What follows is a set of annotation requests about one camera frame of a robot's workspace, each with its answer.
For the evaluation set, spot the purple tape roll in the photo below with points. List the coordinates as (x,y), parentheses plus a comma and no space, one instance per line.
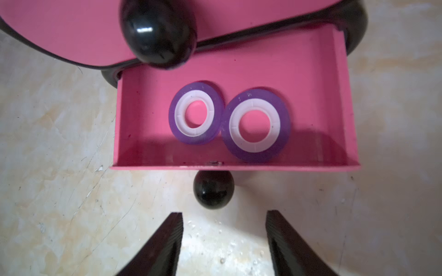
(274,108)
(210,96)

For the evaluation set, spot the black pink drawer cabinet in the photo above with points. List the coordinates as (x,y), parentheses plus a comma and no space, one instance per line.
(149,50)

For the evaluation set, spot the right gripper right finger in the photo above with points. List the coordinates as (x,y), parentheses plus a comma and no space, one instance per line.
(291,255)

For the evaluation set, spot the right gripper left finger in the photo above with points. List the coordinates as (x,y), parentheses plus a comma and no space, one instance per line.
(160,254)

